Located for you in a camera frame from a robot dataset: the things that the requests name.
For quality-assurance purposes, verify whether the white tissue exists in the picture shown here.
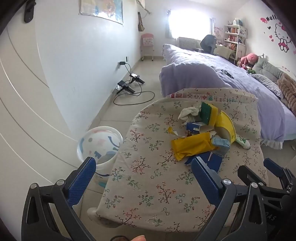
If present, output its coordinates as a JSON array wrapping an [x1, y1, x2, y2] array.
[[178, 104, 201, 125]]

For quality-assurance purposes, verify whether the white green tube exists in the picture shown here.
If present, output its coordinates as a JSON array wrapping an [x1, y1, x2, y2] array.
[[235, 134, 251, 150]]

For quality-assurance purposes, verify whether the pink plush toy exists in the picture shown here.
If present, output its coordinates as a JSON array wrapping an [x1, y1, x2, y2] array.
[[239, 53, 259, 69]]

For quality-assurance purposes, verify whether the brown fuzzy pillow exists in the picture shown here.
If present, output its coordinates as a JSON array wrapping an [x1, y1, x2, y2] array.
[[277, 73, 295, 114]]

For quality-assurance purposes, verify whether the purple bed blanket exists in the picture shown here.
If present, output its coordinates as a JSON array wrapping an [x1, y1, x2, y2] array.
[[159, 44, 295, 142]]

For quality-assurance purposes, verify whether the yellow paper cup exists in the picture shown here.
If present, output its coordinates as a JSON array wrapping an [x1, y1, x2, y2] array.
[[214, 111, 236, 144]]

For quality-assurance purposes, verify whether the green yellow sponge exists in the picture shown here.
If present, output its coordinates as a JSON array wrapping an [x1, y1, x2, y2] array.
[[200, 102, 219, 126]]

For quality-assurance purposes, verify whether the right hand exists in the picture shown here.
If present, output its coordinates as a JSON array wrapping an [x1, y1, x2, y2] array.
[[121, 235, 146, 241]]

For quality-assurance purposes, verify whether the blue torn box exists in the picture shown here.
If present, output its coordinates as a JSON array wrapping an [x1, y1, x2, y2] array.
[[186, 122, 214, 135]]

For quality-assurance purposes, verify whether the white bookshelf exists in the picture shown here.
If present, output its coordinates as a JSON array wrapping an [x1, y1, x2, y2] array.
[[223, 25, 247, 64]]

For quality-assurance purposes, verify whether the light blue milk carton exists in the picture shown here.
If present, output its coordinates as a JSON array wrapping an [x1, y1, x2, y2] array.
[[211, 136, 231, 157]]

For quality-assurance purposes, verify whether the black power cable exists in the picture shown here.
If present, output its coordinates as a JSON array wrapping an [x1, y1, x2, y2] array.
[[113, 63, 156, 106]]

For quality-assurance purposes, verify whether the hello kitty wall sticker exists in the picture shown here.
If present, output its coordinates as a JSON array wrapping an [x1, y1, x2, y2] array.
[[260, 14, 295, 55]]

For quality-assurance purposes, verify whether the black device stand far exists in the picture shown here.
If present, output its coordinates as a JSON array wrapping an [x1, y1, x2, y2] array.
[[126, 73, 145, 84]]

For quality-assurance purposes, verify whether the wall poster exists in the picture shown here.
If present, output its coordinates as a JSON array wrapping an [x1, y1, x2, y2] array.
[[80, 0, 123, 25]]

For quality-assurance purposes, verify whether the black device stand near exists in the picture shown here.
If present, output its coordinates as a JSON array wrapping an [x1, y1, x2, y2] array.
[[116, 80, 135, 94]]

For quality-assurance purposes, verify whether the yellow snack wrapper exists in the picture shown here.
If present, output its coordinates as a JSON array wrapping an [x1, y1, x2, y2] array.
[[171, 132, 217, 161]]

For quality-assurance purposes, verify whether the white patterned trash bin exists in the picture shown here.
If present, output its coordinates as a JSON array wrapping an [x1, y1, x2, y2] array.
[[77, 126, 123, 188]]

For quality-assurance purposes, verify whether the black device stand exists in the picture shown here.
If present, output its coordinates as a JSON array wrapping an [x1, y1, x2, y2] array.
[[116, 80, 135, 94], [126, 73, 145, 84]]

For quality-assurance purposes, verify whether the grey pillow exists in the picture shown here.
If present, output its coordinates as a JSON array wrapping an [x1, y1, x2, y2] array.
[[252, 57, 284, 83]]

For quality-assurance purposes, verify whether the pink children chair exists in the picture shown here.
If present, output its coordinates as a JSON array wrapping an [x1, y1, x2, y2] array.
[[140, 33, 154, 61]]

